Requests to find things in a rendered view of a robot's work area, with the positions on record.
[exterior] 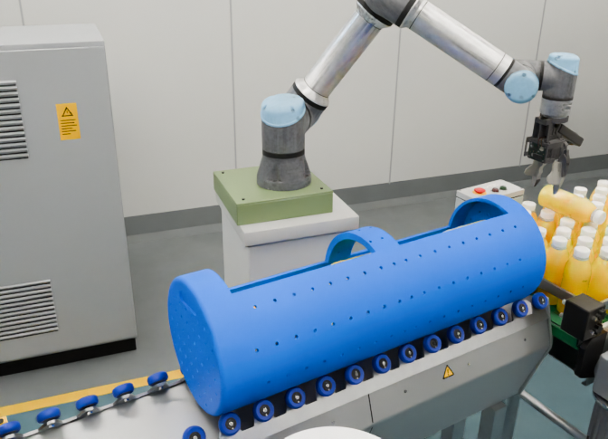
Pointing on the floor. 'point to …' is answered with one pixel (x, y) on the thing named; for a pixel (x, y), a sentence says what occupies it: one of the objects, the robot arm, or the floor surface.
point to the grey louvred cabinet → (60, 203)
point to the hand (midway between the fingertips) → (546, 185)
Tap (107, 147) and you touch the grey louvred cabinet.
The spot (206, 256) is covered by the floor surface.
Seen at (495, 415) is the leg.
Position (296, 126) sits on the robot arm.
